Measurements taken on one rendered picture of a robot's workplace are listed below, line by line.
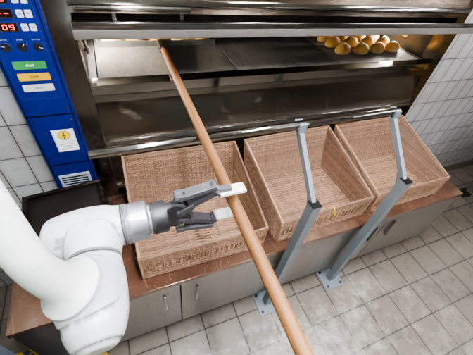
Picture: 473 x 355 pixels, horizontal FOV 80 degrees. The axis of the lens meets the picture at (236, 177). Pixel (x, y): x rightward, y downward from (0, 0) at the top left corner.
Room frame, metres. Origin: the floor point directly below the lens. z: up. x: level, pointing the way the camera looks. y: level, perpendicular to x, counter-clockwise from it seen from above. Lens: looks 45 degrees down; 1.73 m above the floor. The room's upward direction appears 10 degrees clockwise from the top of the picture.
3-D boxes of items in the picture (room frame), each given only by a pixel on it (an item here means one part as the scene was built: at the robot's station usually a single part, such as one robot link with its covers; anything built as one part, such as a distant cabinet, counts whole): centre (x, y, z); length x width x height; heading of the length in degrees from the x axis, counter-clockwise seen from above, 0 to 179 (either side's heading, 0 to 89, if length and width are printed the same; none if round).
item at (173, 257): (0.82, 0.17, 0.72); 0.56 x 0.49 x 0.28; 117
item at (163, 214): (0.39, 0.14, 1.19); 0.09 x 0.07 x 0.08; 118
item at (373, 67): (1.35, -0.19, 1.16); 1.80 x 0.06 x 0.04; 118
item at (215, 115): (1.33, -0.21, 1.02); 1.79 x 0.11 x 0.19; 118
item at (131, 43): (1.51, 0.55, 1.20); 0.55 x 0.36 x 0.03; 118
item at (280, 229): (1.11, -0.36, 0.72); 0.56 x 0.49 x 0.28; 120
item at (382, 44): (1.99, -0.51, 1.21); 0.61 x 0.48 x 0.06; 28
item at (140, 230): (0.35, 0.20, 1.19); 0.09 x 0.06 x 0.09; 28
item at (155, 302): (1.02, -0.25, 0.29); 2.42 x 0.56 x 0.58; 118
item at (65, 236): (0.29, 0.29, 1.19); 0.16 x 0.13 x 0.11; 118
